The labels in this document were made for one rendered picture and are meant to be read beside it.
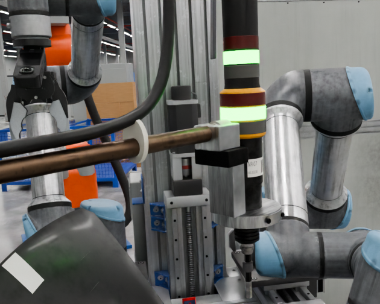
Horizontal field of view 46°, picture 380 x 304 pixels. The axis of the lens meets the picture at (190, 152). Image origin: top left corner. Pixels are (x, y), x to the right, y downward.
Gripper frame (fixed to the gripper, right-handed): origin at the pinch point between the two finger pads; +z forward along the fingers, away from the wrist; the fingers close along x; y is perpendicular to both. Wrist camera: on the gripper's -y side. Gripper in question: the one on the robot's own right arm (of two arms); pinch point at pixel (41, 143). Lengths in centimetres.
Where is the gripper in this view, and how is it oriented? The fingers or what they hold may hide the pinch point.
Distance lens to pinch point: 92.9
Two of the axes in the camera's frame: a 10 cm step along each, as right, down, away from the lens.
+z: 0.5, 9.9, 1.6
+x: -9.8, 0.8, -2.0
